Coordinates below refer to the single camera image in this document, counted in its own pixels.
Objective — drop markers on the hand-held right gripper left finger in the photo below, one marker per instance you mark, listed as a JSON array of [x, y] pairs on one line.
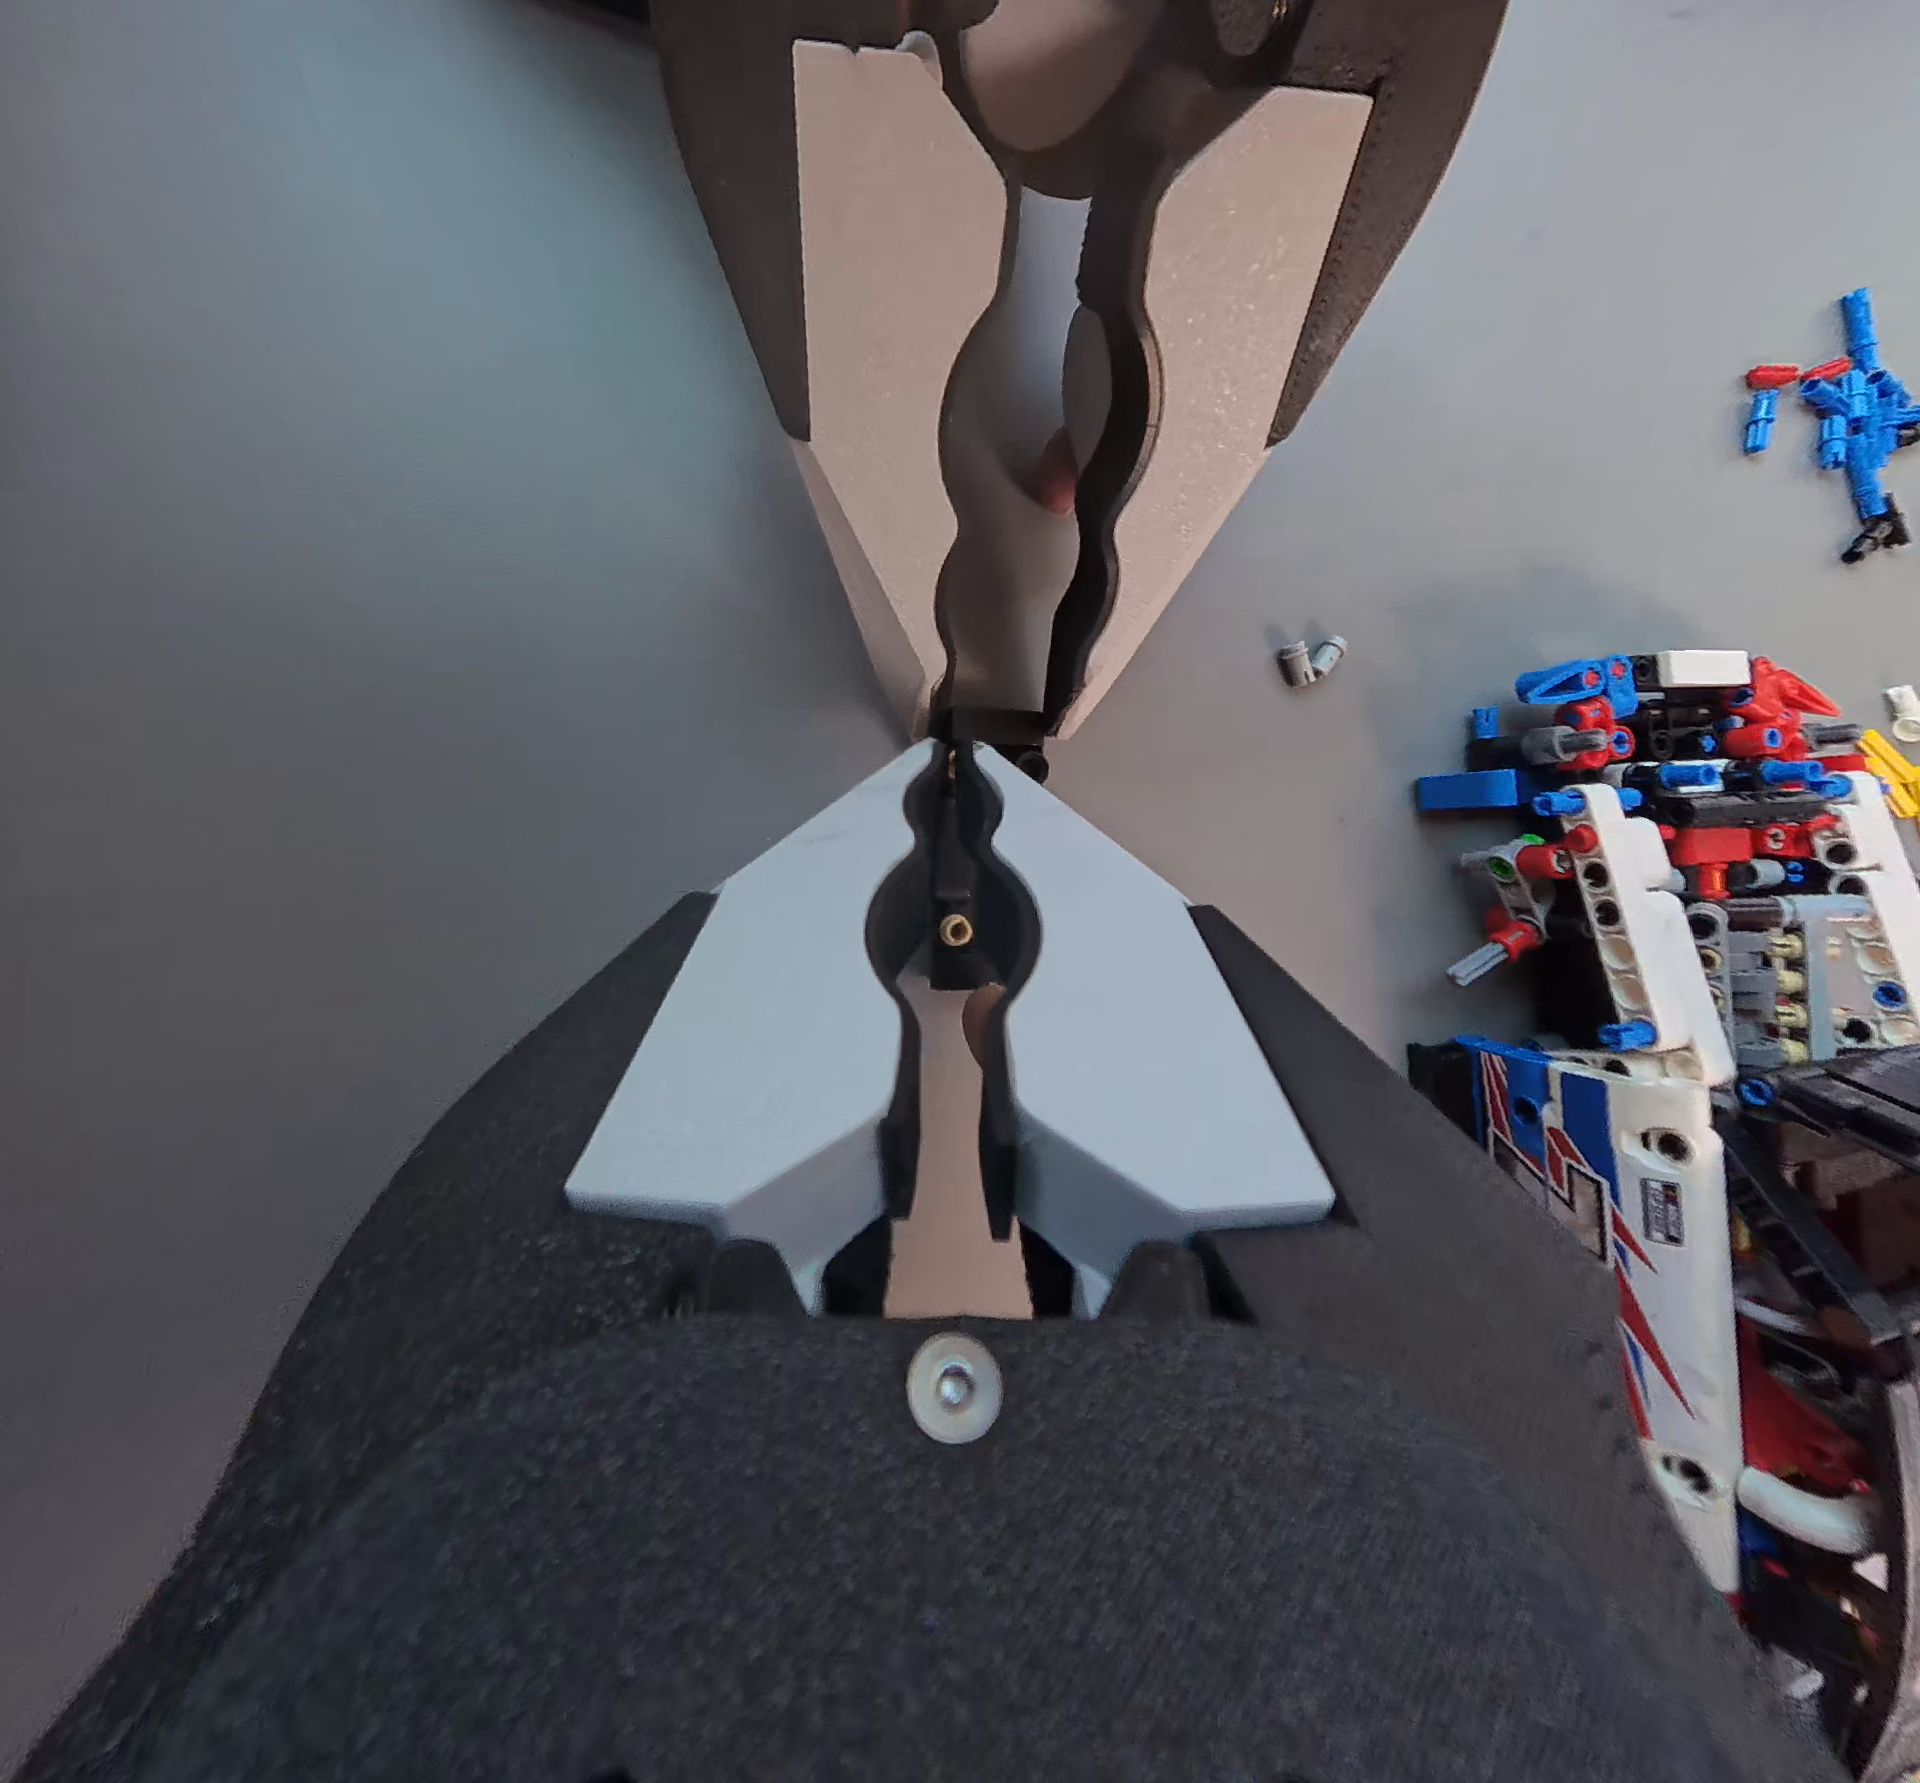
[[751, 1063]]

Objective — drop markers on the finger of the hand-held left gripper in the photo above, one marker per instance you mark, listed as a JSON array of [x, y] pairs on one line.
[[886, 313], [1246, 313]]

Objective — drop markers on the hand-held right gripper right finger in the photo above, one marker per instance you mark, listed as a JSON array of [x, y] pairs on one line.
[[1155, 1063]]

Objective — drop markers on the black brick assembly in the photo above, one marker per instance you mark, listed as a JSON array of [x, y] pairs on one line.
[[959, 853]]

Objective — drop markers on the toy brick race car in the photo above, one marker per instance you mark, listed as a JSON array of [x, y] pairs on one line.
[[1680, 1063]]

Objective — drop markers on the grey desk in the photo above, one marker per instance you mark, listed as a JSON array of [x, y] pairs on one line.
[[301, 613]]

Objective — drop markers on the person's right hand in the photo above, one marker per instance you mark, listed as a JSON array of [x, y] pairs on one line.
[[983, 1029]]

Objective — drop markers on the person's left hand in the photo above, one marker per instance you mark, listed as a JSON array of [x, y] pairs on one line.
[[1059, 475]]

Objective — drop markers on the pile of blue brick pins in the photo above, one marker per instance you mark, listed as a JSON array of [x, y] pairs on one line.
[[1853, 412]]

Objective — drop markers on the small white brick piece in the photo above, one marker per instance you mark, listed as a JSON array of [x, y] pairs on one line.
[[1906, 712]]

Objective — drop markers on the yellow brick piece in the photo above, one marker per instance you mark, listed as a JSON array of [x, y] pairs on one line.
[[1893, 771]]

